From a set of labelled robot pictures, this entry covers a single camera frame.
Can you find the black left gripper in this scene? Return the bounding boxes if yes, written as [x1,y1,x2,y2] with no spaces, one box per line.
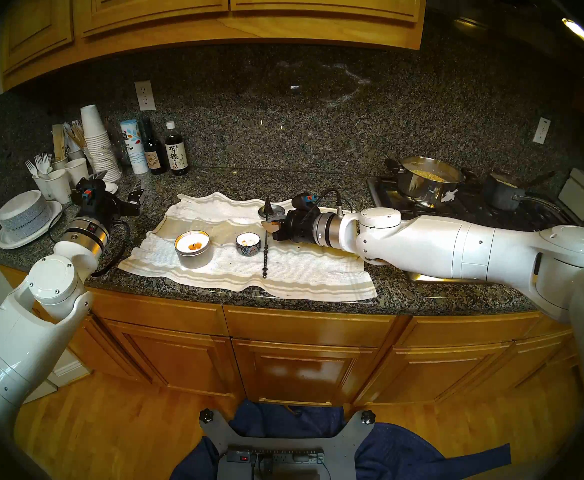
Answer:
[75,170,145,231]

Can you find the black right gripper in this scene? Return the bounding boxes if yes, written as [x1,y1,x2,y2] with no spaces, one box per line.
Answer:
[262,210,320,244]

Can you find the black metal candle snuffer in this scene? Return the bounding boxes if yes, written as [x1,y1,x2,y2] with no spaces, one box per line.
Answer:
[261,196,276,279]

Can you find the small patterned tin candle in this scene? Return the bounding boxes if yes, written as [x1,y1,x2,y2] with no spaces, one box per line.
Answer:
[236,232,262,258]

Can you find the silver tin candle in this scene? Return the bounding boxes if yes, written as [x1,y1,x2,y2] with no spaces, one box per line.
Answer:
[175,230,212,270]

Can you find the white salt canister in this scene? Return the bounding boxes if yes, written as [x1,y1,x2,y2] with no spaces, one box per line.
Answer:
[120,119,150,175]

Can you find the white beige striped towel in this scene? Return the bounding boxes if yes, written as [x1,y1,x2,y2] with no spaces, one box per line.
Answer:
[118,192,378,303]

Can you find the stack of white paper cups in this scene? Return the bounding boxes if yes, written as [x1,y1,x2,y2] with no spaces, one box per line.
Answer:
[81,104,122,183]

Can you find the dark olive oil bottle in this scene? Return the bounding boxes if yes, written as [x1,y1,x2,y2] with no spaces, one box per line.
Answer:
[142,118,168,175]

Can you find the soy sauce bottle white cap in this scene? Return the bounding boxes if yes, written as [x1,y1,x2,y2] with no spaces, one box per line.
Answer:
[164,121,189,176]

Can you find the bundle of wooden stirrers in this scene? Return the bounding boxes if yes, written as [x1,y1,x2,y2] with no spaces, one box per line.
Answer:
[65,120,87,152]

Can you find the stack of paper bowls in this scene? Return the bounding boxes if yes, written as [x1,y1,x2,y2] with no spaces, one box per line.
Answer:
[0,190,53,233]

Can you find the stack of paper plates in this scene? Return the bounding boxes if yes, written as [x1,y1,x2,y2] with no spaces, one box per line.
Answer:
[0,200,64,250]

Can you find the wooden base cabinet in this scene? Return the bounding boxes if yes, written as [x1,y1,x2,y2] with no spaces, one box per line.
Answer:
[0,264,584,410]

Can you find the stainless steel cooking pot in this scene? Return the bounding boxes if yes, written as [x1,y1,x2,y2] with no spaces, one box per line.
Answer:
[384,156,478,209]

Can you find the stainless gas stove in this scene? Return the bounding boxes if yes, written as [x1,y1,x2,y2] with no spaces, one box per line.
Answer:
[367,176,580,285]

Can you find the small dark saucepan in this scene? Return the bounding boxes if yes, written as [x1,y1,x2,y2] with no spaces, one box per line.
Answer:
[483,170,563,215]

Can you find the dark blue cloth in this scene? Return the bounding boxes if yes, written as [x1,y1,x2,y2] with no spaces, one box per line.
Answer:
[170,399,513,480]

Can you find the dim hood lamp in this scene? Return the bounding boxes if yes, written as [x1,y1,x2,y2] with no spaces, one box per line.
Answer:
[453,16,488,33]

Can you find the lit hood lamp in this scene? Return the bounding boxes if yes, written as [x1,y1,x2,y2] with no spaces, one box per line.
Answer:
[562,18,584,53]

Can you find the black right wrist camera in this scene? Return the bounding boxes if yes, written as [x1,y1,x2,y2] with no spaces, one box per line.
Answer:
[292,194,320,215]

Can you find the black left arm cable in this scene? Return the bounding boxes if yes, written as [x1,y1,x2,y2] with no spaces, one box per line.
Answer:
[90,219,132,278]

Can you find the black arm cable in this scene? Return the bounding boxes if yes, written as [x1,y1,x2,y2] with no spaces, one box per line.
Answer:
[90,219,132,278]
[314,187,345,218]

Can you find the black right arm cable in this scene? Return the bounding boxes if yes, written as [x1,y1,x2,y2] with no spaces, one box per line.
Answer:
[314,187,345,218]

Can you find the wooden wall cabinet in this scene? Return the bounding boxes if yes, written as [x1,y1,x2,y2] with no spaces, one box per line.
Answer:
[0,0,428,93]

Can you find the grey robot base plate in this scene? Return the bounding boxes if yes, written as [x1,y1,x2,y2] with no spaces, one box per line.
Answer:
[200,409,376,480]

